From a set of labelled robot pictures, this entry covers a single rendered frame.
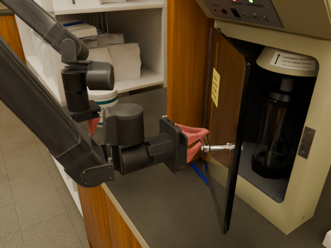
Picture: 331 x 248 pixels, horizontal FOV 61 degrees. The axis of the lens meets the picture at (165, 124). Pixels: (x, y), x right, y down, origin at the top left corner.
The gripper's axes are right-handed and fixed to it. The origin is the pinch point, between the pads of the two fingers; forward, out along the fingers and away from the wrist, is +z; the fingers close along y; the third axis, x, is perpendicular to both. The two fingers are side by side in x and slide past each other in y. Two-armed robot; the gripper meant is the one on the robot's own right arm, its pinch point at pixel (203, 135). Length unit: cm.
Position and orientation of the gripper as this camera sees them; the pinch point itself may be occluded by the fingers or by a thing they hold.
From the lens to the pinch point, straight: 60.6
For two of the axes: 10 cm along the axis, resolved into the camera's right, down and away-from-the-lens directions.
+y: 0.0, -8.9, -4.5
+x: -5.0, -3.9, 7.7
